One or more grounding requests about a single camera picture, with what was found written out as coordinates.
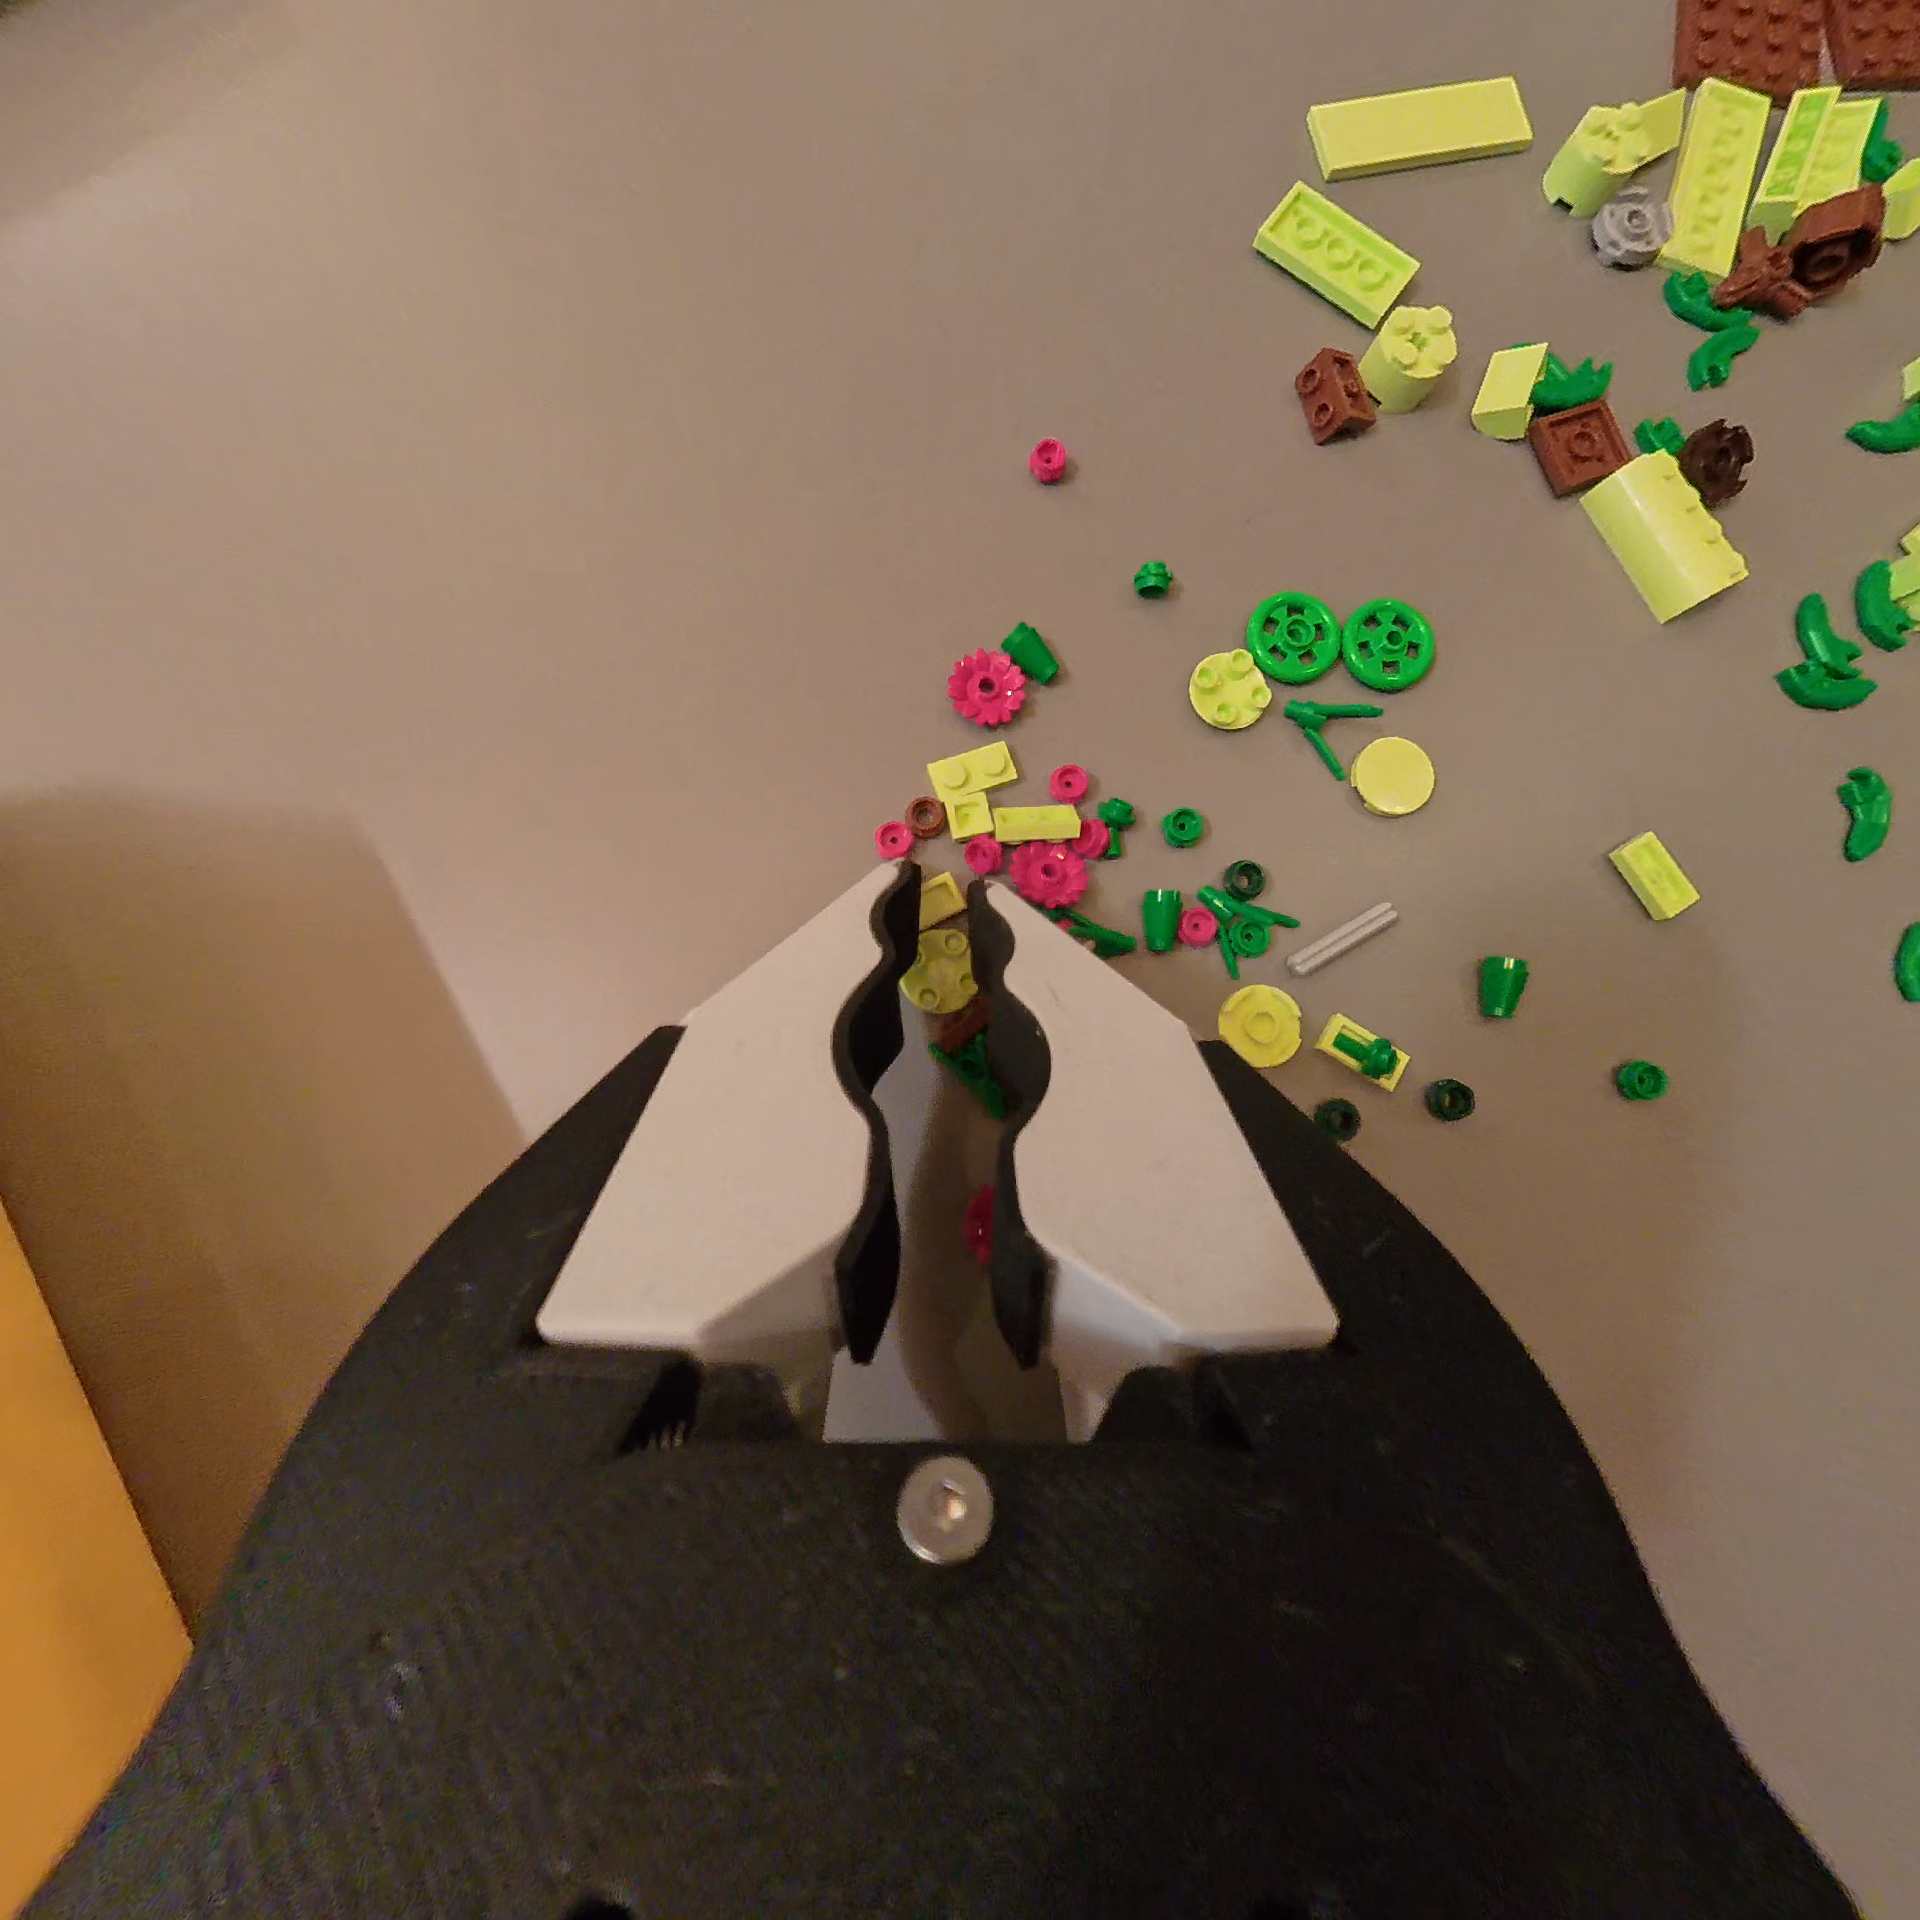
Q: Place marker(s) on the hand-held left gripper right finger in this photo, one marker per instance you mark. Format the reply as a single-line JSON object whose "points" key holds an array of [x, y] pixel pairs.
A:
{"points": [[1171, 1201]]}

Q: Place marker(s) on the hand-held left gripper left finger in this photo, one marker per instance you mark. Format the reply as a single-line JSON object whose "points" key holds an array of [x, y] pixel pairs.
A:
{"points": [[721, 1184]]}

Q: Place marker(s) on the lime round studded plate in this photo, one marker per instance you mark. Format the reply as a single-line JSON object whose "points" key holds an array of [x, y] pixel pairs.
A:
{"points": [[939, 972], [1231, 692]]}

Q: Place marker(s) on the lime round jumper plate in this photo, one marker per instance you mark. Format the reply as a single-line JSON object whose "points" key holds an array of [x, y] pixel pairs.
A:
{"points": [[1260, 1028]]}

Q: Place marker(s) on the small brown brick piece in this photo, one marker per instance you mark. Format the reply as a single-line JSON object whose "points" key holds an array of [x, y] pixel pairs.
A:
{"points": [[968, 1030]]}

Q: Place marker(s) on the grey bar piece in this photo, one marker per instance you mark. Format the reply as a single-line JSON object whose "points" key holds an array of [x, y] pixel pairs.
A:
{"points": [[1343, 939]]}

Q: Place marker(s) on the small brown round stud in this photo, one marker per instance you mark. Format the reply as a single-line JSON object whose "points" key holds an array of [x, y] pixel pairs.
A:
{"points": [[927, 819]]}

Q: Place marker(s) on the small lime tile pieces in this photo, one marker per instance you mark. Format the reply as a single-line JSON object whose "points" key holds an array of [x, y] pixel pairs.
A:
{"points": [[972, 770]]}

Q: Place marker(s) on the lime round smooth tile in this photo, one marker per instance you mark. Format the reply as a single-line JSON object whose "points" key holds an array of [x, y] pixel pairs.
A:
{"points": [[1392, 776]]}

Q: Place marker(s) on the small pink flower pieces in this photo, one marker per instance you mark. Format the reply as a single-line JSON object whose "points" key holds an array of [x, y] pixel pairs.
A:
{"points": [[986, 686]]}

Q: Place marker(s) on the small green stud pieces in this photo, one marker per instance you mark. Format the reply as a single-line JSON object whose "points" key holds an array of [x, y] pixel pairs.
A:
{"points": [[1033, 653]]}

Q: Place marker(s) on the green wheel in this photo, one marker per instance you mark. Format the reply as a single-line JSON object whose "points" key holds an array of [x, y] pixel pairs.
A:
{"points": [[1293, 640], [1389, 644]]}

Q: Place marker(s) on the yellow storage bin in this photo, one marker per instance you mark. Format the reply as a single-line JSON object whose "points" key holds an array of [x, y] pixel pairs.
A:
{"points": [[61, 1575]]}

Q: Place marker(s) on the scattered green leaf pieces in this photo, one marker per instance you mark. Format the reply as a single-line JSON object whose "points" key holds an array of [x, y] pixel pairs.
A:
{"points": [[1823, 660]]}

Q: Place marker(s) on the brown square plate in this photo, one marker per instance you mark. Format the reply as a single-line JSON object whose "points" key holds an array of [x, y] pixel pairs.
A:
{"points": [[1581, 451]]}

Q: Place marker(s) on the dark brown round plate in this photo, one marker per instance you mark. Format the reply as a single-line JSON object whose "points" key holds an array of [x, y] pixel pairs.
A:
{"points": [[1714, 463]]}

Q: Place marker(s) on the grey round plate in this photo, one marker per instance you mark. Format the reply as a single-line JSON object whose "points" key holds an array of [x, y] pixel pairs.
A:
{"points": [[1631, 228]]}

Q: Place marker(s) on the pile of lime bricks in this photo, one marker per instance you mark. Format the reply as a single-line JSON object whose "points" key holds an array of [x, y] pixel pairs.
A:
{"points": [[1418, 128]]}

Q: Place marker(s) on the brown branch piece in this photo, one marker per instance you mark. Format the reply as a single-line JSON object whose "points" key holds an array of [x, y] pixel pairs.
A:
{"points": [[1823, 254]]}

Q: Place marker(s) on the brown studded plate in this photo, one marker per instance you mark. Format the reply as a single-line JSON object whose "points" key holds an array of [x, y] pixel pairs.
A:
{"points": [[1748, 42], [1874, 38]]}

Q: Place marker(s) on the brown bracket brick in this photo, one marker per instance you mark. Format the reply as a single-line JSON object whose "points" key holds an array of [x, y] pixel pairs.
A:
{"points": [[1334, 398]]}

